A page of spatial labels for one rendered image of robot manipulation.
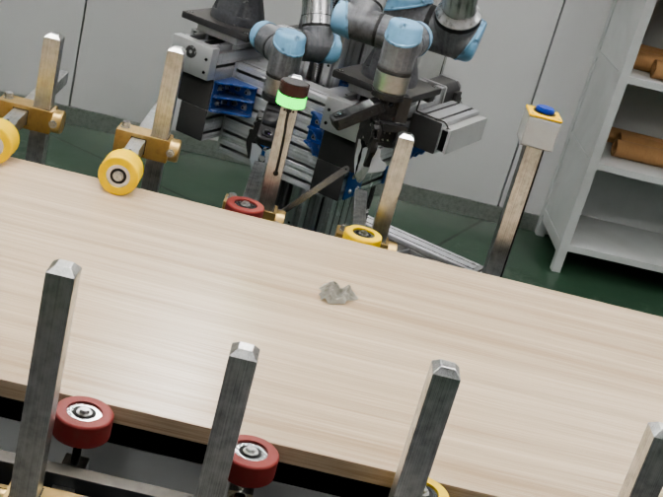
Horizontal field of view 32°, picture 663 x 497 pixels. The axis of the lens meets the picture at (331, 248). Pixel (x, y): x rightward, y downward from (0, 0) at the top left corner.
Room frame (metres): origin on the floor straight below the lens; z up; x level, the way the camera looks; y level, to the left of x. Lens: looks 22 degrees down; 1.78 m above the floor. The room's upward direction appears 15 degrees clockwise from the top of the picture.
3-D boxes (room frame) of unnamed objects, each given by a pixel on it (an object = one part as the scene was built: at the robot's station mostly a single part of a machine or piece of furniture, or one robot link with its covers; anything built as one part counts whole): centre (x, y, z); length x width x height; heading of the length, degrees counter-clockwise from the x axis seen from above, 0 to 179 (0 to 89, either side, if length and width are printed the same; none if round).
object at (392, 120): (2.43, -0.04, 1.10); 0.09 x 0.08 x 0.12; 113
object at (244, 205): (2.22, 0.19, 0.85); 0.08 x 0.08 x 0.11
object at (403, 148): (2.34, -0.09, 0.87); 0.04 x 0.04 x 0.48; 3
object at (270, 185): (2.33, 0.16, 0.93); 0.04 x 0.04 x 0.48; 3
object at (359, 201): (2.43, -0.05, 0.83); 0.44 x 0.03 x 0.04; 3
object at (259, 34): (2.75, 0.26, 1.12); 0.11 x 0.11 x 0.08; 32
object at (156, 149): (2.31, 0.43, 0.94); 0.14 x 0.06 x 0.05; 93
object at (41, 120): (2.30, 0.68, 0.94); 0.14 x 0.06 x 0.05; 93
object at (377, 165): (2.41, -0.04, 0.99); 0.06 x 0.03 x 0.09; 113
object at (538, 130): (2.35, -0.35, 1.18); 0.07 x 0.07 x 0.08; 3
